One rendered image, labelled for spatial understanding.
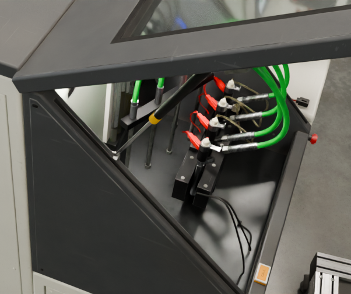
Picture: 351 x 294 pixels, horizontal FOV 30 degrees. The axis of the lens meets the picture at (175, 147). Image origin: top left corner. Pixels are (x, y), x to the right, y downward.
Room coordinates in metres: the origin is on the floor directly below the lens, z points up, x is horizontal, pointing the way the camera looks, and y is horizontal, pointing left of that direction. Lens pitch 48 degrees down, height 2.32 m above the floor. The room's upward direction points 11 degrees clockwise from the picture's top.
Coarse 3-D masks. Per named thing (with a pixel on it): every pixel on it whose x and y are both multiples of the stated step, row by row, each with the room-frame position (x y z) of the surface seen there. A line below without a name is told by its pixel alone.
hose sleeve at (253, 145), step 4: (240, 144) 1.12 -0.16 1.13; (244, 144) 1.12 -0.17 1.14; (248, 144) 1.11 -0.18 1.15; (252, 144) 1.11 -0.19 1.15; (256, 144) 1.11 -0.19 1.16; (228, 148) 1.12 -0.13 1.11; (232, 148) 1.12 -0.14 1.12; (236, 148) 1.11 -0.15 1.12; (240, 148) 1.11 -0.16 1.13; (244, 148) 1.11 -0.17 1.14; (248, 148) 1.11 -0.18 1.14; (252, 148) 1.10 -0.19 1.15; (256, 148) 1.10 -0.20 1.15
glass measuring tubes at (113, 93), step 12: (108, 84) 1.19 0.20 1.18; (120, 84) 1.20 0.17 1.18; (132, 84) 1.30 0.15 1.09; (108, 96) 1.19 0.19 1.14; (120, 96) 1.20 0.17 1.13; (108, 108) 1.19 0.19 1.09; (120, 108) 1.23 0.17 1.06; (108, 120) 1.19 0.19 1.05; (108, 132) 1.20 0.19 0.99; (120, 132) 1.24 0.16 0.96; (108, 144) 1.19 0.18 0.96
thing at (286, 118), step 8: (264, 72) 1.12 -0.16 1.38; (136, 80) 1.17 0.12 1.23; (272, 80) 1.12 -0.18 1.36; (136, 88) 1.16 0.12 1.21; (272, 88) 1.11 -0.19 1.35; (136, 96) 1.17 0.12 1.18; (280, 96) 1.10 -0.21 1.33; (136, 104) 1.17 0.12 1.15; (280, 104) 1.10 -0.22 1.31; (288, 112) 1.10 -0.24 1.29; (288, 120) 1.10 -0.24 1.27; (288, 128) 1.10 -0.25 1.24; (280, 136) 1.10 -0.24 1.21; (264, 144) 1.10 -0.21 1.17; (272, 144) 1.10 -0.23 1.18
